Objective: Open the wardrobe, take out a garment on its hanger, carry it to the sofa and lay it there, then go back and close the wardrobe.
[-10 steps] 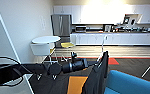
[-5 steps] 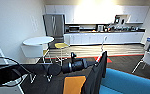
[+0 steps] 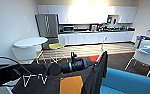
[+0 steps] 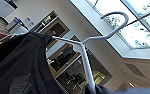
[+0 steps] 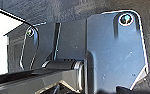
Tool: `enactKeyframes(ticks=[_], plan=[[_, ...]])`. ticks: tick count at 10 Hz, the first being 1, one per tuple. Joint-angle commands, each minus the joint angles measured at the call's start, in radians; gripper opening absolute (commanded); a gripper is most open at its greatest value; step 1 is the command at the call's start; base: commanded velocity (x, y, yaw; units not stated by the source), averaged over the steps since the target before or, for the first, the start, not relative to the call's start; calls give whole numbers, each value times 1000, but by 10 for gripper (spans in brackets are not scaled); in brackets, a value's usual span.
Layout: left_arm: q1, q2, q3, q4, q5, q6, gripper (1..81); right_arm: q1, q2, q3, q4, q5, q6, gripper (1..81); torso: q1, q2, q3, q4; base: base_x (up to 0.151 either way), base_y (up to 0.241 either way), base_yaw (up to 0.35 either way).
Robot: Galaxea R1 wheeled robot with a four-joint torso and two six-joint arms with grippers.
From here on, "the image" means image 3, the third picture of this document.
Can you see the black garment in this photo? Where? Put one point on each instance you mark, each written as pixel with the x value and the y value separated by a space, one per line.
pixel 96 78

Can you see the white clothes hanger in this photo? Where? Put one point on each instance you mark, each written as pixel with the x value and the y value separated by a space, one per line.
pixel 104 41

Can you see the white lower kitchen cabinets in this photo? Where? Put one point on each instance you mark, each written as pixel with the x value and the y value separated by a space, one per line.
pixel 91 37

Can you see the dark coffee machine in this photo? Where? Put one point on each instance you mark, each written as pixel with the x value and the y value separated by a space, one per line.
pixel 93 27

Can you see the black microwave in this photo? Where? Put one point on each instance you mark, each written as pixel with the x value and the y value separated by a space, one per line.
pixel 68 29

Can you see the blue sofa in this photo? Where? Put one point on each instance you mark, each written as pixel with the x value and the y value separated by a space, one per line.
pixel 131 81

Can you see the stainless steel fridge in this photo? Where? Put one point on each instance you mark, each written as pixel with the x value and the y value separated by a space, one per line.
pixel 47 25

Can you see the white round table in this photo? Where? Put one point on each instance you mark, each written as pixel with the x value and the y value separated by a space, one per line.
pixel 30 42

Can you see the white chair with teal seat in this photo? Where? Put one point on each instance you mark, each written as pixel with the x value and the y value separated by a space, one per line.
pixel 144 57
pixel 145 43

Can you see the blue white recycling bin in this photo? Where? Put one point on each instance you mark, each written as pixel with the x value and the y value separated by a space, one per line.
pixel 140 39

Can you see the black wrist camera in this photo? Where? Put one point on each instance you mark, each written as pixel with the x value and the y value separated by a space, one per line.
pixel 73 56

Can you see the dark wall appliance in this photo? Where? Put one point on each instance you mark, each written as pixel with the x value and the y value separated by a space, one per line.
pixel 113 19

